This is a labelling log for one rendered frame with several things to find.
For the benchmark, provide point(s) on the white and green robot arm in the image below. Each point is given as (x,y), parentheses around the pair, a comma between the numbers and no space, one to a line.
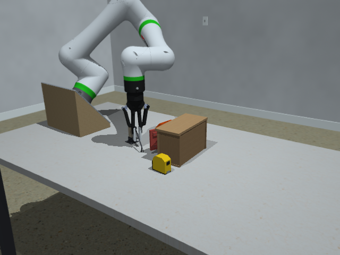
(156,56)

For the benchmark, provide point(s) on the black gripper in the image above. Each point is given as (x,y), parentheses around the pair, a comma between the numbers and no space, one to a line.
(136,107)

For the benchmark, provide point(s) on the yellow tape measure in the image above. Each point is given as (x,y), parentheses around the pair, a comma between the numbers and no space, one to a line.
(161,163)

